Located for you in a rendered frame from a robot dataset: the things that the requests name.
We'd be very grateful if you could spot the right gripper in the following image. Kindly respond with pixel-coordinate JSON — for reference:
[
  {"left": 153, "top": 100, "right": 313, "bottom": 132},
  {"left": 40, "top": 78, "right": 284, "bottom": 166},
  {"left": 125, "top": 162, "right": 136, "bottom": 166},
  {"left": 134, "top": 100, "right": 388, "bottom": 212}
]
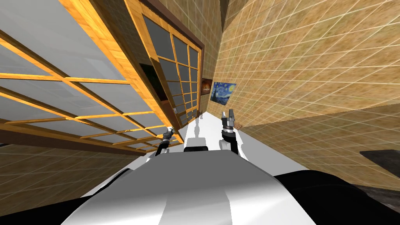
[{"left": 221, "top": 109, "right": 236, "bottom": 129}]

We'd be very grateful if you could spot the blue starry night painting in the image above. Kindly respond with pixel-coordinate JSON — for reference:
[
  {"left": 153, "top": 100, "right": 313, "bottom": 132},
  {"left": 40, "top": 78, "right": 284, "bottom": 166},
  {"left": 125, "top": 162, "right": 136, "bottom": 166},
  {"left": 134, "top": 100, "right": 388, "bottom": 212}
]
[{"left": 209, "top": 82, "right": 237, "bottom": 105}]

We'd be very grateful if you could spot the orange framed picture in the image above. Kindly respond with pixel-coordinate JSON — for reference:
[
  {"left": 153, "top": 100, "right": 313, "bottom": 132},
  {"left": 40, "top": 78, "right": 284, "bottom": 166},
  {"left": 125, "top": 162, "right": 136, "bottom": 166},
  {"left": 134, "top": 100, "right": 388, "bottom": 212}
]
[{"left": 200, "top": 78, "right": 213, "bottom": 96}]

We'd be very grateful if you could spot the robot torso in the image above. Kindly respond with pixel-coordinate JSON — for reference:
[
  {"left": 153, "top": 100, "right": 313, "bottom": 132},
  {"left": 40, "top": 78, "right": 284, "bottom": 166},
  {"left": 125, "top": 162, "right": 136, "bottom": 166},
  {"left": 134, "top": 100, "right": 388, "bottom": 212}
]
[{"left": 61, "top": 145, "right": 317, "bottom": 225}]

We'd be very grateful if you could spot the wooden door with dark panes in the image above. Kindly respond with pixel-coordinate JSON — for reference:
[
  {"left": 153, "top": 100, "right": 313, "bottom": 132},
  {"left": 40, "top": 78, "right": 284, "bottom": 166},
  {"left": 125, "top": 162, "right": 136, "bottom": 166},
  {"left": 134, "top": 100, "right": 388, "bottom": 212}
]
[{"left": 123, "top": 0, "right": 205, "bottom": 127}]

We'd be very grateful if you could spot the wooden door with grey panes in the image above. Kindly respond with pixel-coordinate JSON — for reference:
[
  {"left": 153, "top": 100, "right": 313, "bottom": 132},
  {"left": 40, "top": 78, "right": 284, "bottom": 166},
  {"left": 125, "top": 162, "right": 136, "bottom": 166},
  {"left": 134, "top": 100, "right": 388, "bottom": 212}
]
[{"left": 0, "top": 0, "right": 186, "bottom": 157}]

